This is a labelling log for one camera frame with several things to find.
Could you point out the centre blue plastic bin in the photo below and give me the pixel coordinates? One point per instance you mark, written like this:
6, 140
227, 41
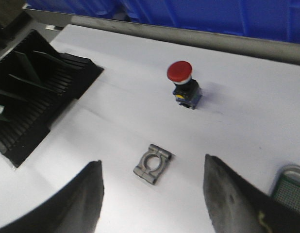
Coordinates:
265, 19

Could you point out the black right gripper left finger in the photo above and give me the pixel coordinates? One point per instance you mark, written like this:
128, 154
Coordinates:
73, 209

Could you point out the red emergency stop button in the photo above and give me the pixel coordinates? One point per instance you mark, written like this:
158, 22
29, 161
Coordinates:
187, 91

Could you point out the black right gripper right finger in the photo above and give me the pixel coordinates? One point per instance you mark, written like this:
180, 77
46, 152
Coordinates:
236, 206

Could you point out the silver metal tray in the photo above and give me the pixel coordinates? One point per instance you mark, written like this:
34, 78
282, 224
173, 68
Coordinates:
289, 171

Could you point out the grey metal clamp block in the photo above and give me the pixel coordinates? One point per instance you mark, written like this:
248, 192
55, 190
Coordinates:
151, 174

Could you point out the rearmost green circuit board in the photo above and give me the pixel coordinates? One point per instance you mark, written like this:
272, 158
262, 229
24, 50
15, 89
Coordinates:
38, 65

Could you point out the black slotted board rack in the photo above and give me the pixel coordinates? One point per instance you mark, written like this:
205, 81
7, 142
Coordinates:
23, 125

